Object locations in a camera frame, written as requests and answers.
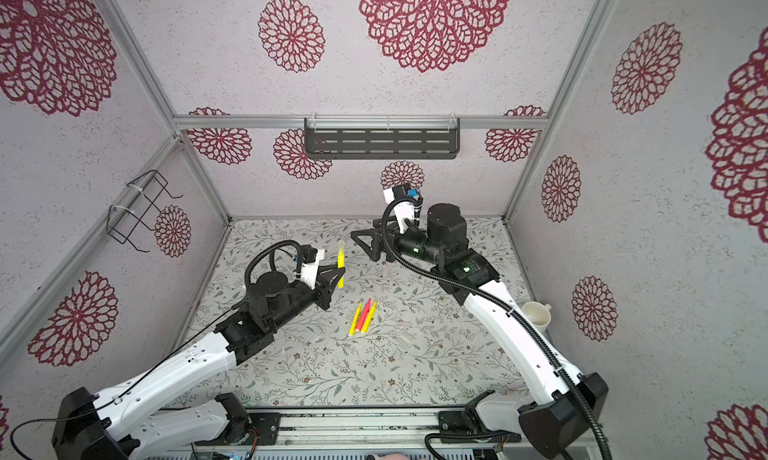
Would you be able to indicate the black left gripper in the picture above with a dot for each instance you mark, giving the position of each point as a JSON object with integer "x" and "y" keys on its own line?
{"x": 325, "y": 292}

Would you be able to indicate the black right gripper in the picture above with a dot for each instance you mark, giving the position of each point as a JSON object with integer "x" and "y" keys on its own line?
{"x": 373, "y": 234}

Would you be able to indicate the clear pen cap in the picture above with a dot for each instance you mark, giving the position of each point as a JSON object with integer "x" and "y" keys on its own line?
{"x": 341, "y": 251}

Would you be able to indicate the yellow highlighter pen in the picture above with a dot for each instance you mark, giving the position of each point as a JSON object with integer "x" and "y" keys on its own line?
{"x": 340, "y": 282}

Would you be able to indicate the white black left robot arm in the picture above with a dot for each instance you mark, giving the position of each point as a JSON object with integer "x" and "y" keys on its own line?
{"x": 125, "y": 421}

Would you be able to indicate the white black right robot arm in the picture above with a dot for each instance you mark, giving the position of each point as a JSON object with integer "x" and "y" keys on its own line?
{"x": 565, "y": 402}

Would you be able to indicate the pink highlighter pen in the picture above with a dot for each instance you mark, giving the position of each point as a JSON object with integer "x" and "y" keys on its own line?
{"x": 363, "y": 315}

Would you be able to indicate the yellow highlighter left of pile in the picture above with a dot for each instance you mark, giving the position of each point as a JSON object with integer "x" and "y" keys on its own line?
{"x": 356, "y": 317}

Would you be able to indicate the yellow highlighter of pile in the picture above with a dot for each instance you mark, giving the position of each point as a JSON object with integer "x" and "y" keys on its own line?
{"x": 356, "y": 317}
{"x": 369, "y": 317}

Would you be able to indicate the yellow highlighter right of pile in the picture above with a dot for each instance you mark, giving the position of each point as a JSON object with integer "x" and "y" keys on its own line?
{"x": 369, "y": 317}

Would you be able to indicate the white mug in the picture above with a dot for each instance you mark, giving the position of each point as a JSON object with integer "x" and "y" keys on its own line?
{"x": 538, "y": 314}

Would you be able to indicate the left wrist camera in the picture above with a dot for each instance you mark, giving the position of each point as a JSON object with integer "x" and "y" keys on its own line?
{"x": 311, "y": 258}

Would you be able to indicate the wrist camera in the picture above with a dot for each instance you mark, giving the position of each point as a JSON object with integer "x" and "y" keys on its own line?
{"x": 408, "y": 210}
{"x": 311, "y": 258}

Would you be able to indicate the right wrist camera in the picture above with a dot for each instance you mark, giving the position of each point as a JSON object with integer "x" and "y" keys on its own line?
{"x": 408, "y": 210}

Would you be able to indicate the dark grey wall shelf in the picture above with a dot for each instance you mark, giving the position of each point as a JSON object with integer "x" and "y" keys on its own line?
{"x": 386, "y": 140}

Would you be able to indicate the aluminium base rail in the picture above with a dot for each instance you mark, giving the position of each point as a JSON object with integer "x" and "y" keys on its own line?
{"x": 360, "y": 433}

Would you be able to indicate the black wire wall basket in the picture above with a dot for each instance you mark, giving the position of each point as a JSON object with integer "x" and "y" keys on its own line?
{"x": 124, "y": 218}

